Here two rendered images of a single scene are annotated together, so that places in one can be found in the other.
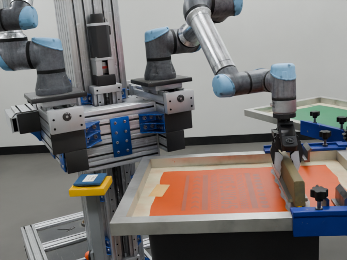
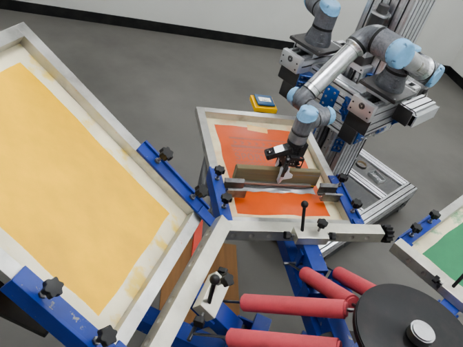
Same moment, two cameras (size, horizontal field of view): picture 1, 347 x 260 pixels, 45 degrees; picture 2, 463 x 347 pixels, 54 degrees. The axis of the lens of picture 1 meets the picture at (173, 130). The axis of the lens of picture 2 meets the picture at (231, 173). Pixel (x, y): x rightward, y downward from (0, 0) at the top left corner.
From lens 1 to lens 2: 1.83 m
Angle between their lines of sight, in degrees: 60
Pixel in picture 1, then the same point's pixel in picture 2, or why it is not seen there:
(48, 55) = (319, 14)
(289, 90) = (295, 126)
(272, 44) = not seen: outside the picture
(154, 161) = not seen: hidden behind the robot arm
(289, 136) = (274, 150)
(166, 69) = (386, 81)
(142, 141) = (338, 117)
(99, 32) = (372, 20)
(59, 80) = (315, 35)
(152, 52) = not seen: hidden behind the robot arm
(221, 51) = (316, 76)
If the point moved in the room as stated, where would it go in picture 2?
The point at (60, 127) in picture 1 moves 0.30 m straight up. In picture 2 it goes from (284, 62) to (302, 9)
